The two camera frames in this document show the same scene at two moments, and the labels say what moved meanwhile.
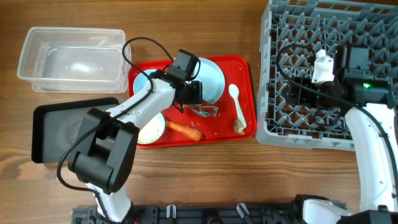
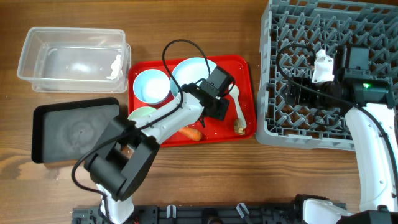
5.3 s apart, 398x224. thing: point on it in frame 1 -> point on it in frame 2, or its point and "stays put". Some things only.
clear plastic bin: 74,60 stays put
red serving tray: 214,101 stays put
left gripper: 197,96 -> 221,112
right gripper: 301,90 stays put
